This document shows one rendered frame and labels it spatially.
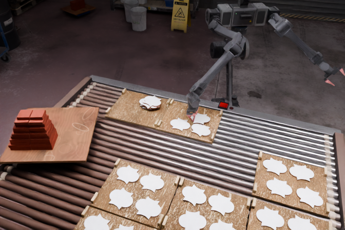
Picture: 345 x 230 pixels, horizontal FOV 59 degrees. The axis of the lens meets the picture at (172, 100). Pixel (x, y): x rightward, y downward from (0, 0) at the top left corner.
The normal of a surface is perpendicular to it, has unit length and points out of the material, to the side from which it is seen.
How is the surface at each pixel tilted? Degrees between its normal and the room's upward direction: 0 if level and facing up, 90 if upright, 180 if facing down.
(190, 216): 0
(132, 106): 0
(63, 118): 0
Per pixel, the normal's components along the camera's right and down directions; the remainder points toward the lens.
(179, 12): -0.26, 0.36
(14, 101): 0.02, -0.79
